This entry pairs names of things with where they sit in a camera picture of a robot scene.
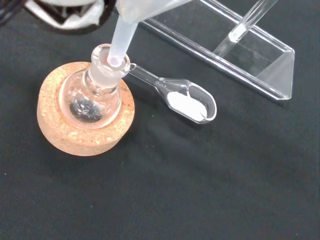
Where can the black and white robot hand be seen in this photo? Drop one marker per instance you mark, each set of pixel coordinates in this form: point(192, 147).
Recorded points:
point(72, 17)

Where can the glass round-bottom flask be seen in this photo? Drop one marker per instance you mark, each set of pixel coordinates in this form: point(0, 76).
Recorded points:
point(92, 100)

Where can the glass weighing funnel with powder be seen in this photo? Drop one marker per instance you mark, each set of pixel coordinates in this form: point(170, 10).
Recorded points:
point(185, 101)

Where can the clear acrylic funnel stand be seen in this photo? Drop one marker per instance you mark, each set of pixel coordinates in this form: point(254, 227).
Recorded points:
point(262, 60)

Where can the black cloth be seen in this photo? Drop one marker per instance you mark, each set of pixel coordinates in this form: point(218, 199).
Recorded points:
point(200, 187)

